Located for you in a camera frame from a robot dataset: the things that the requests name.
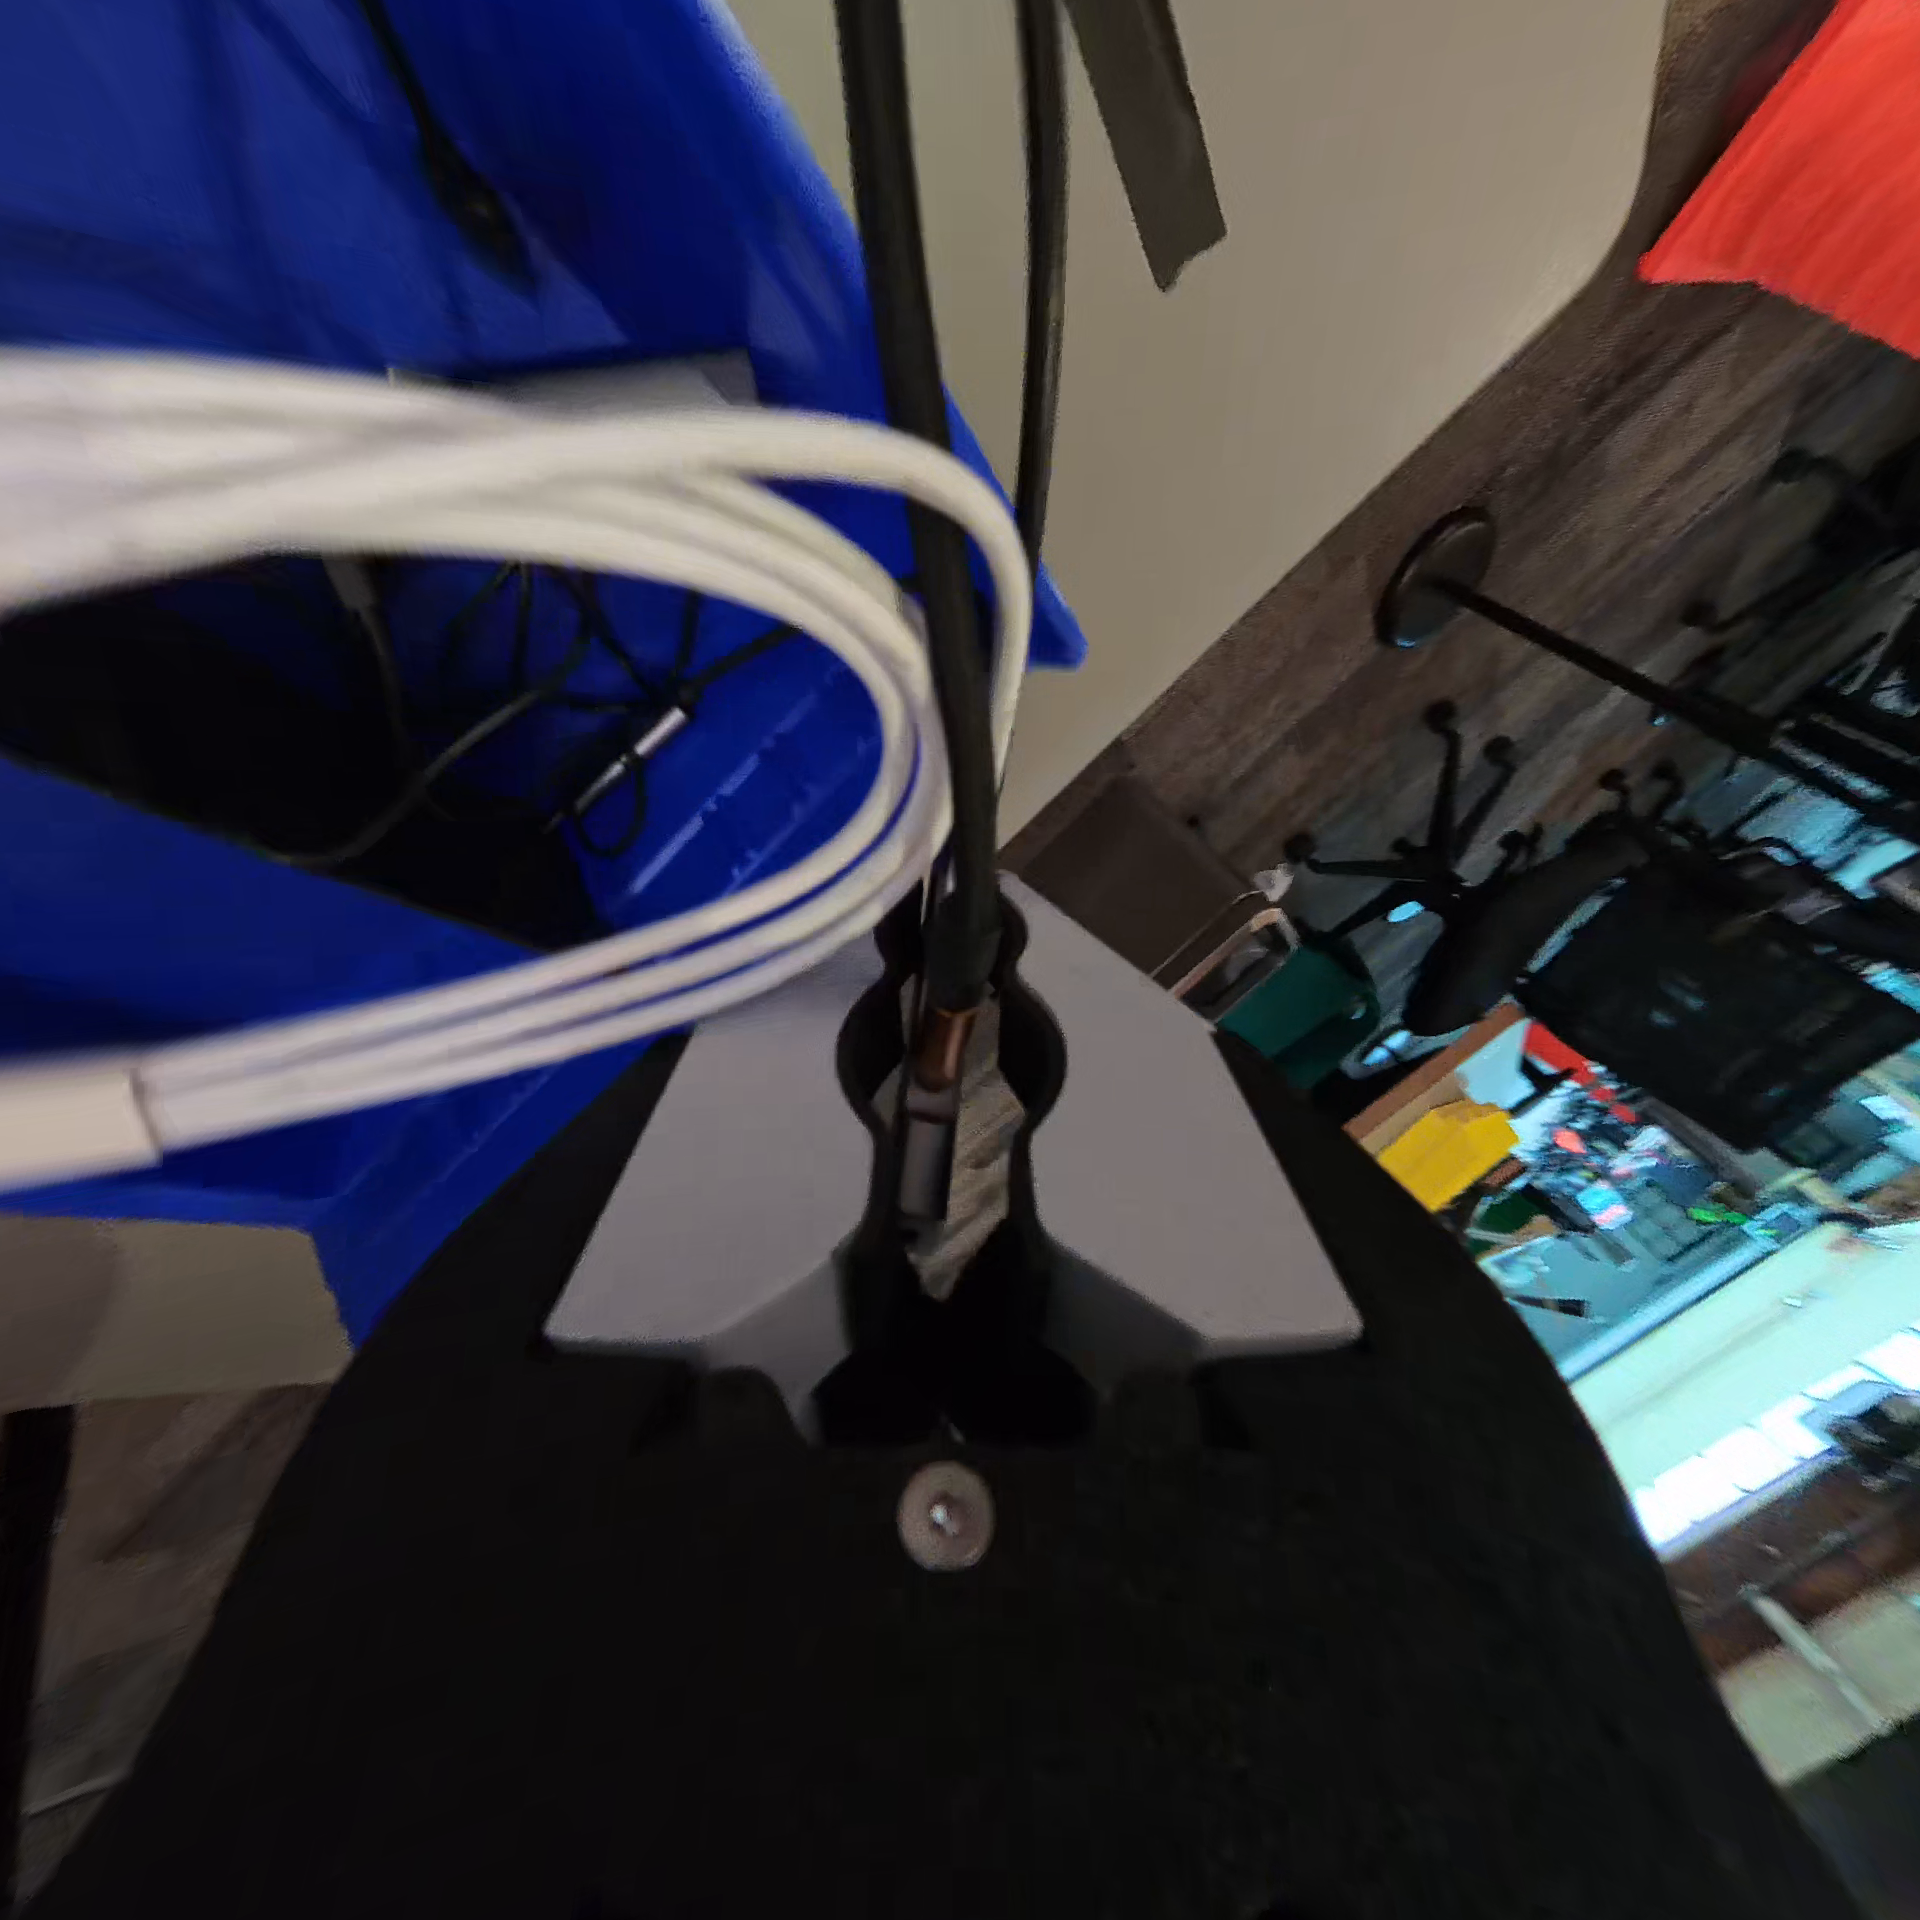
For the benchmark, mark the green box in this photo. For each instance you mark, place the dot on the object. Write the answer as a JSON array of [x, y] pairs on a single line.
[[1301, 1011]]

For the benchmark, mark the red storage bin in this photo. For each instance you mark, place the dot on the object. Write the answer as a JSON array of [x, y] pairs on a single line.
[[1801, 163]]

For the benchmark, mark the black coat stand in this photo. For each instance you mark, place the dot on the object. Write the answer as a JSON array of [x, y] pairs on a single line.
[[1442, 577]]

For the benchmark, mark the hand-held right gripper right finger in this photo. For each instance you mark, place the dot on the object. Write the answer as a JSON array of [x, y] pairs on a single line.
[[1185, 1201]]

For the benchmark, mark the black tape strip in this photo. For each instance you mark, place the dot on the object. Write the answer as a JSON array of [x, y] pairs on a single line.
[[1156, 134]]

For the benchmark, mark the blue storage bin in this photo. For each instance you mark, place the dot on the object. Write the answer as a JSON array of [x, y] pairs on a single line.
[[224, 150]]

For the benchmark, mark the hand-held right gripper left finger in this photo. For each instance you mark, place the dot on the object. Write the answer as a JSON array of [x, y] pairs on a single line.
[[722, 1201]]

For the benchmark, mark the black office chair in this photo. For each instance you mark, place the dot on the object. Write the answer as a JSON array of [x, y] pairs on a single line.
[[1696, 990]]

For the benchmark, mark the grey desk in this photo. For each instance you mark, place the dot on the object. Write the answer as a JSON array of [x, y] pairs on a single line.
[[1351, 301]]

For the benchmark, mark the yellow bin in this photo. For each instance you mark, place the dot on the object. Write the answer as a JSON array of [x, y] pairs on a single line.
[[1444, 1151]]

